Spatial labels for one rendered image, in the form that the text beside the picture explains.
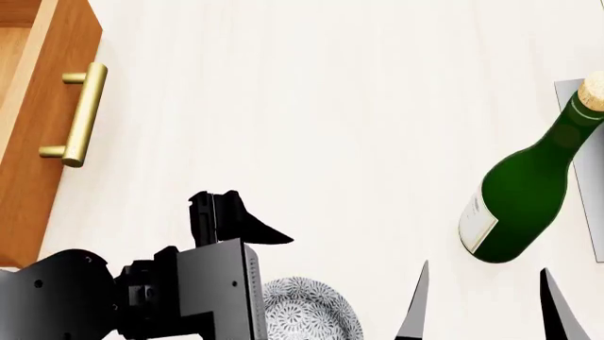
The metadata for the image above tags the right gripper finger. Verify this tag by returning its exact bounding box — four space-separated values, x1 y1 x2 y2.
394 259 431 340
539 266 594 340

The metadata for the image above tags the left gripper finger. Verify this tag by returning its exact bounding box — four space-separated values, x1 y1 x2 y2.
188 191 220 248
213 189 295 246

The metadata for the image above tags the patterned grey ceramic bowl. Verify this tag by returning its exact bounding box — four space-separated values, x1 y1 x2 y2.
260 276 364 340

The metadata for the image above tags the green wine bottle with cork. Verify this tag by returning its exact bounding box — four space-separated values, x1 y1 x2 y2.
457 70 604 264

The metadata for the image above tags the brass bar cabinet handle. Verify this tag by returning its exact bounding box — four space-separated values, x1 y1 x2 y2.
38 62 109 168

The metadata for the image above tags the wooden drawer with brass handle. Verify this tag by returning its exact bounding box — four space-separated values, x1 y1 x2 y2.
0 0 104 268

